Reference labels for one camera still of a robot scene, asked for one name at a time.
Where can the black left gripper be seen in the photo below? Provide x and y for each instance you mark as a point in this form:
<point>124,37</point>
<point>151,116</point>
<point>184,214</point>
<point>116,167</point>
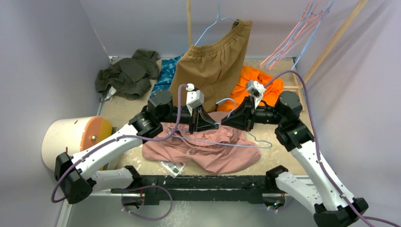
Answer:
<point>201,120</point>

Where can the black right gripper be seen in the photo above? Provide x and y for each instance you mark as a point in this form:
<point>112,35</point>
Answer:
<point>248,115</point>

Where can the light blue wire hanger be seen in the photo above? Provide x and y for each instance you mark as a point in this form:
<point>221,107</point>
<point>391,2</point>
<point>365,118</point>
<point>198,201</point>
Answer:
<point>231,145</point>

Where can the pink shorts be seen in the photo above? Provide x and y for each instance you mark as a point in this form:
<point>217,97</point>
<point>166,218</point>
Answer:
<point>215,159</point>

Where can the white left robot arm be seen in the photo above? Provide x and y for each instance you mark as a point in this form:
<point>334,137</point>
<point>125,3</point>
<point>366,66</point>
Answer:
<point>80,174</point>

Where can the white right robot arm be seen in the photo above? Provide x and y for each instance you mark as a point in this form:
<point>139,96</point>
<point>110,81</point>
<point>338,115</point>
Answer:
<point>330,202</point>

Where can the tan khaki shorts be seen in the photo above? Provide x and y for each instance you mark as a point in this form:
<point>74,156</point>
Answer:
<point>214,69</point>

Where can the blue patterned shorts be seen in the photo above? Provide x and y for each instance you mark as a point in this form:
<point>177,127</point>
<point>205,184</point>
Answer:
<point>167,72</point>

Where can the dark green shorts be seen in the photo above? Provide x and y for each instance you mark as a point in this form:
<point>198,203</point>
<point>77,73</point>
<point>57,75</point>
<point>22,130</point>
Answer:
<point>130,76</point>

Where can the light blue hanger holding shorts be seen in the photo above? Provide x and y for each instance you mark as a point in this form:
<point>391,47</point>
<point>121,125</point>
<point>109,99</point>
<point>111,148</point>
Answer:
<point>218,19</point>

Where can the light blue hanger middle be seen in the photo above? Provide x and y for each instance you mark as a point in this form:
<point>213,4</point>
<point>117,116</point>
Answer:
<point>293,40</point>

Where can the clear plastic packet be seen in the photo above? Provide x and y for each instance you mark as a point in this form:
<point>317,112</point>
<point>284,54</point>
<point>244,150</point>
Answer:
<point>174,169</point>

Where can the white cylindrical bin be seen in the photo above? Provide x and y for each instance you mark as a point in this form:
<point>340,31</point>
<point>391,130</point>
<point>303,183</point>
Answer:
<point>64,135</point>

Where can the wooden clothes rack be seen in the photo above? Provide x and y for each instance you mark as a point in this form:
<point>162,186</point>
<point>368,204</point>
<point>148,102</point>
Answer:
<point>272,22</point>

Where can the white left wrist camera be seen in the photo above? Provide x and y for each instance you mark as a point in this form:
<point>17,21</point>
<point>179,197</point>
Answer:
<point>194,98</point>

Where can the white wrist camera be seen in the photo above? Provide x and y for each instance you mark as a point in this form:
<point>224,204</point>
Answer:
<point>256,90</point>
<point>194,98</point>

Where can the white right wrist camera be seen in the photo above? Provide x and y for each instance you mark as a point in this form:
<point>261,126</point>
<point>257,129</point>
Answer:
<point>256,90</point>

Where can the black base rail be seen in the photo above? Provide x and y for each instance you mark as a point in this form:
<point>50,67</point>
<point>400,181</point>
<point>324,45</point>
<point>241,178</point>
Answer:
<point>156,188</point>

